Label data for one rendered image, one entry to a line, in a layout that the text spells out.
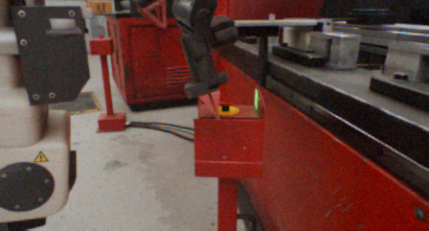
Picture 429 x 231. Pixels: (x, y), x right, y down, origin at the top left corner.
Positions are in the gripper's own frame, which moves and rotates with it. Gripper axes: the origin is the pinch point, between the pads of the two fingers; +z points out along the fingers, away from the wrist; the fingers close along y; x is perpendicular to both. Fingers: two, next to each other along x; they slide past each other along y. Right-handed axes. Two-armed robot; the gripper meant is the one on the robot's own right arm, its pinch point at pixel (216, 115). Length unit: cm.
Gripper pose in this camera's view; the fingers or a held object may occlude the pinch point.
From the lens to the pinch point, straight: 70.5
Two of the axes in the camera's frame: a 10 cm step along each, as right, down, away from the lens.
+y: 9.6, -2.9, -0.6
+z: 2.9, 9.2, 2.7
